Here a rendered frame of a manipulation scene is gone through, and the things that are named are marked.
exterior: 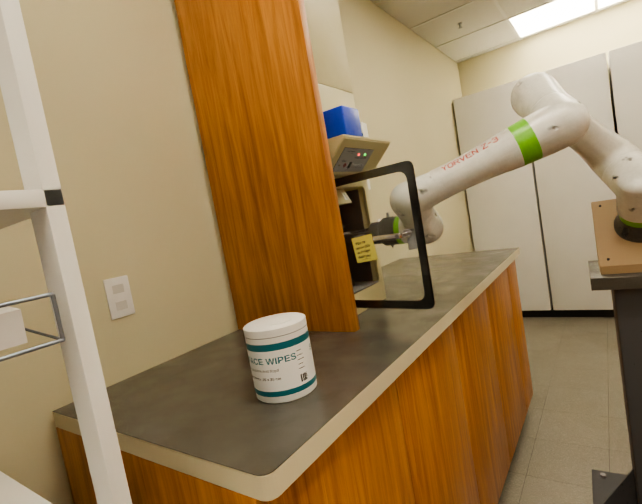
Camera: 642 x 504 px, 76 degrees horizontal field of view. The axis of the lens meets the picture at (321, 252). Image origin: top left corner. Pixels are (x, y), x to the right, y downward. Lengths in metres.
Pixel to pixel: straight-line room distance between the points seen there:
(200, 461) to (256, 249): 0.78
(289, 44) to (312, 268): 0.64
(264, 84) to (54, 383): 0.98
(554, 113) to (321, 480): 0.98
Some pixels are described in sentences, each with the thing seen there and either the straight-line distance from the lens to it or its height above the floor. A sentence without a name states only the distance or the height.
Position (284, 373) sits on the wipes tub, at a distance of 0.82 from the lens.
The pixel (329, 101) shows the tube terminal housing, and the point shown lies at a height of 1.66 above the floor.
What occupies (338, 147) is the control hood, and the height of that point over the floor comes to 1.48.
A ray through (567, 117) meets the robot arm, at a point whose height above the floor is 1.42.
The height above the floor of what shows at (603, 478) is 0.02.
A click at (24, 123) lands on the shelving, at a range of 0.54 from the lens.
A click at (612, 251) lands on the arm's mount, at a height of 1.01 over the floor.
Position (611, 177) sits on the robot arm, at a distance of 1.56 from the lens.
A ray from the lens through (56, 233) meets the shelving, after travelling 0.52.
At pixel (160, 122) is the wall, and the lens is 1.48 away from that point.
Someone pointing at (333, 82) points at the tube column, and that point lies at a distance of 1.50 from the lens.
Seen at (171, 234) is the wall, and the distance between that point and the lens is 1.40.
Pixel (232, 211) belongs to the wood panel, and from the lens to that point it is 1.42.
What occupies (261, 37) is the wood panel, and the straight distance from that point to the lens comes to 1.36.
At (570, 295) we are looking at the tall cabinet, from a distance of 4.31.
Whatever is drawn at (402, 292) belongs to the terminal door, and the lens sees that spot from 1.16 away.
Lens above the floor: 1.28
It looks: 5 degrees down
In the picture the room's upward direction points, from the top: 10 degrees counter-clockwise
